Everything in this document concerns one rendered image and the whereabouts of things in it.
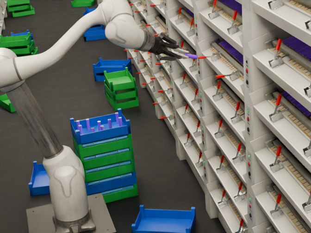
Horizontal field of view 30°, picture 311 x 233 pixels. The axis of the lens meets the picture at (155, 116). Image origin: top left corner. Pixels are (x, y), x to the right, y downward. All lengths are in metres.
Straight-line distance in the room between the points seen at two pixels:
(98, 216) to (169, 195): 0.73
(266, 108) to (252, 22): 0.31
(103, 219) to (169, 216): 0.55
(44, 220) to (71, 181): 0.32
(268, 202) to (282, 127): 0.41
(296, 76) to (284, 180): 0.39
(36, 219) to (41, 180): 0.92
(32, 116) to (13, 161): 1.41
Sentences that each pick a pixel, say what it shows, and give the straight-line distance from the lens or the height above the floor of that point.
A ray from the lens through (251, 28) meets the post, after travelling 2.03.
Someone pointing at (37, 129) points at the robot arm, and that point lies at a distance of 2.69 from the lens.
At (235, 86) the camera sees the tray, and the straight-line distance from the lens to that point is 2.31.
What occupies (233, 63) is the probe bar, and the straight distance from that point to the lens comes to 2.45.
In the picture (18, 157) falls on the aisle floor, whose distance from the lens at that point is 4.10.
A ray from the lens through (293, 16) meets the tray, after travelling 1.75.
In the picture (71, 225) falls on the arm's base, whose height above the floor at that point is 0.32.
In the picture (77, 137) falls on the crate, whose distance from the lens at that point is 3.16.
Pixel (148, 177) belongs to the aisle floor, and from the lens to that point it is 3.58.
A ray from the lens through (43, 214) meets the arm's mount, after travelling 2.87.
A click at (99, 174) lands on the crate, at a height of 0.20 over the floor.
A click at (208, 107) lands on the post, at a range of 2.86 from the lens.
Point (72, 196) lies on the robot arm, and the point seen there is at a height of 0.46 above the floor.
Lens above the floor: 1.76
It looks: 23 degrees down
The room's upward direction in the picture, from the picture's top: 5 degrees counter-clockwise
